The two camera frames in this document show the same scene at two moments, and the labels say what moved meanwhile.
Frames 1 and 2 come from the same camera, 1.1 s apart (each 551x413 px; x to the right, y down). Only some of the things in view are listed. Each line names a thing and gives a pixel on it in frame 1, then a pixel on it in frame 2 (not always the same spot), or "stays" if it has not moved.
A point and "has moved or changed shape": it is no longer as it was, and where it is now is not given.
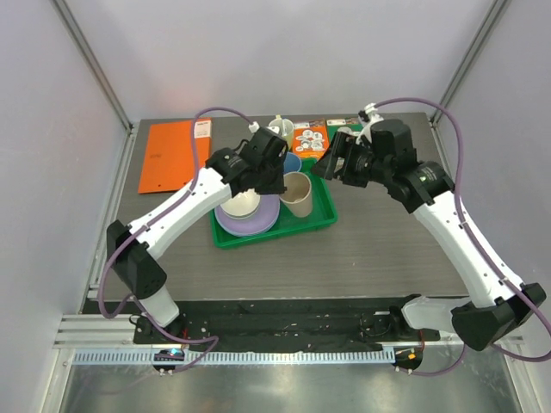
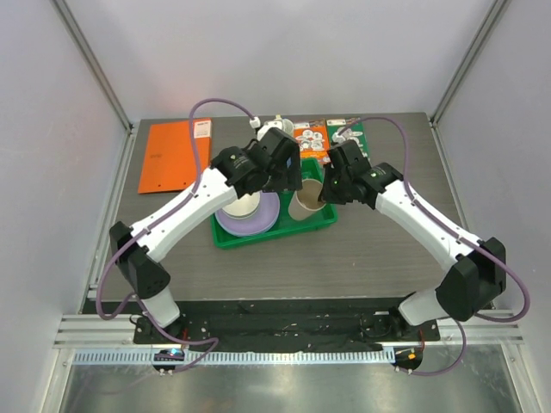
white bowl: (242, 204) stays
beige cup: (297, 197) has moved or changed shape
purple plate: (260, 222) stays
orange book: (312, 141) stays
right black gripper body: (344, 156) -> (329, 189)
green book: (333, 125) stays
